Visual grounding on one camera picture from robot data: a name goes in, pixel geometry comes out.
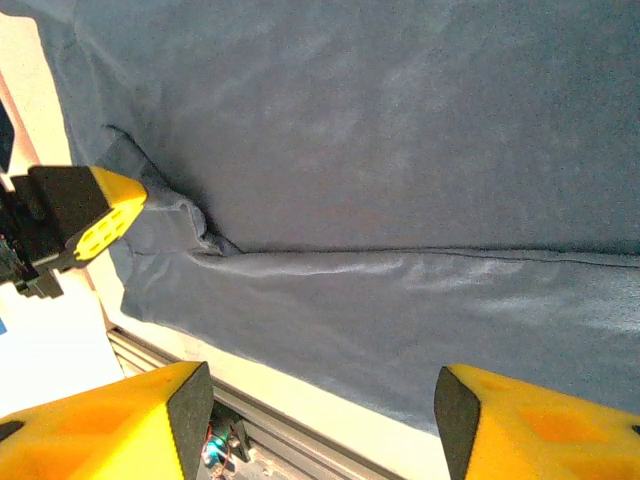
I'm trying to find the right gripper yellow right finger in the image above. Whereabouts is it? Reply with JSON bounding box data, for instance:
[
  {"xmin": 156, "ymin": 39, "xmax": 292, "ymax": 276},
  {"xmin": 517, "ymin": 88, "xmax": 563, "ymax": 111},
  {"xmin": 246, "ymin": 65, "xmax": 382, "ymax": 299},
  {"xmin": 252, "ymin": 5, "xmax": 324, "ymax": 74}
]
[{"xmin": 433, "ymin": 363, "xmax": 640, "ymax": 480}]

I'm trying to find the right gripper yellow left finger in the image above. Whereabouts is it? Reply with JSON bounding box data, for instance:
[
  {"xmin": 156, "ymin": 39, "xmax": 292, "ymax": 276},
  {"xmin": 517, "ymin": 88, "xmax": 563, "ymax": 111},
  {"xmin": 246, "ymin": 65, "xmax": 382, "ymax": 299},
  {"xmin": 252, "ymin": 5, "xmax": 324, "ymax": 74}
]
[{"xmin": 0, "ymin": 360, "xmax": 215, "ymax": 480}]

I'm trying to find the dark blue t-shirt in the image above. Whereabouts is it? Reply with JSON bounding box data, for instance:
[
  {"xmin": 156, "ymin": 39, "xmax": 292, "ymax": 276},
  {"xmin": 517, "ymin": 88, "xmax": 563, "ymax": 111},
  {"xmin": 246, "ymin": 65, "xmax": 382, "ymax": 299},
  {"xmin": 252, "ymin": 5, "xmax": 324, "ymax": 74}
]
[{"xmin": 24, "ymin": 0, "xmax": 640, "ymax": 436}]

